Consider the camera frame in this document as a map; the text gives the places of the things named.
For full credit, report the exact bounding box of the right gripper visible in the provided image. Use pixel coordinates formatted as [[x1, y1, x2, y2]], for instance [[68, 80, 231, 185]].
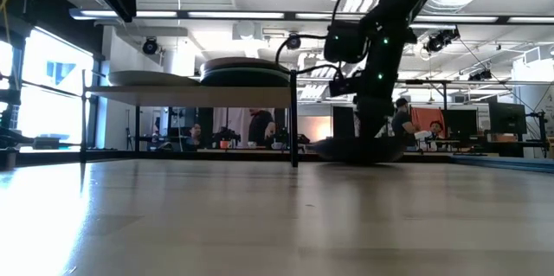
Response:
[[354, 72, 406, 140]]

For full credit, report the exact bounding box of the black plate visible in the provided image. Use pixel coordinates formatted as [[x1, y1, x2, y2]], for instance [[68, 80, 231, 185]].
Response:
[[307, 136, 407, 165]]

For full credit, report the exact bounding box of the light grey plate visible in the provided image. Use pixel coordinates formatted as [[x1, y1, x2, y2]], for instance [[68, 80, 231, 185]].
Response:
[[106, 69, 203, 87]]

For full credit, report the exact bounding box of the dark slate plate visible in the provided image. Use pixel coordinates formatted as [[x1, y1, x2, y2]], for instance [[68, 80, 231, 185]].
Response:
[[200, 71, 291, 88]]

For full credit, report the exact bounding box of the dark green plate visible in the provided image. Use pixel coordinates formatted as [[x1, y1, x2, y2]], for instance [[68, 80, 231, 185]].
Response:
[[201, 66, 290, 81]]

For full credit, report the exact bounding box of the pink plate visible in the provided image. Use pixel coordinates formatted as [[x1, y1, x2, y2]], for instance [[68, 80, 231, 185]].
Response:
[[202, 56, 287, 74]]

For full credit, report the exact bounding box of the black partition panel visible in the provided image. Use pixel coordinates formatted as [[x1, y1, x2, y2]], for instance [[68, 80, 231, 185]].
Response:
[[332, 106, 356, 141]]

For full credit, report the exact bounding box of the person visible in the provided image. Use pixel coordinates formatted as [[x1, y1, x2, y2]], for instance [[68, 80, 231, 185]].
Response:
[[391, 97, 419, 152], [186, 123, 204, 151], [422, 119, 447, 151], [247, 109, 278, 150]]

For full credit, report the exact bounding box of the black ceiling spotlight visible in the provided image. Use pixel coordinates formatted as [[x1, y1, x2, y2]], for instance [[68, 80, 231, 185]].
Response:
[[285, 32, 302, 51], [141, 36, 159, 55]]

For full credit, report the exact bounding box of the black computer monitor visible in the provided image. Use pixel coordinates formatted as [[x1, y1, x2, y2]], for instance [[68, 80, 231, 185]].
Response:
[[445, 108, 480, 137], [488, 101, 528, 135]]

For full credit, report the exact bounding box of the long ceiling light bar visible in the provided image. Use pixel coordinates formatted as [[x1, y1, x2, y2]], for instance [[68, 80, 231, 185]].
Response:
[[68, 7, 554, 26]]

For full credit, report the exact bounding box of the black spotlight cluster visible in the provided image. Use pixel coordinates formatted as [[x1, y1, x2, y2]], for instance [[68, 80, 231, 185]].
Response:
[[423, 28, 461, 55]]

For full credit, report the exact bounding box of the black spotlight pair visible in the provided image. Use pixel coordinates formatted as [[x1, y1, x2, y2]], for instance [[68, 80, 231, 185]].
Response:
[[467, 67, 493, 82]]

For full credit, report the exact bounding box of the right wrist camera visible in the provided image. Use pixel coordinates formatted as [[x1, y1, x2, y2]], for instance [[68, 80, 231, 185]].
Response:
[[327, 71, 361, 99]]

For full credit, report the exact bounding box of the background black metal frame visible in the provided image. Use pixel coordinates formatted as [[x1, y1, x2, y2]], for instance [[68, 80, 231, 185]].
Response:
[[406, 78, 449, 111]]

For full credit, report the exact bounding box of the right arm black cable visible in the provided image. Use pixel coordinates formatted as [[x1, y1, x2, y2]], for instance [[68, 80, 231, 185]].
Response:
[[274, 0, 406, 76]]

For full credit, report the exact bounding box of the white shelf with black frame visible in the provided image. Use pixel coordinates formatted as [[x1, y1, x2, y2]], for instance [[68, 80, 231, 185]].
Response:
[[81, 67, 300, 169]]

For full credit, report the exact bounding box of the black aluminium table frame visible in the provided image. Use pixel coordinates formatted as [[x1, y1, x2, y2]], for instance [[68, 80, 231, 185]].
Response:
[[0, 148, 554, 176]]

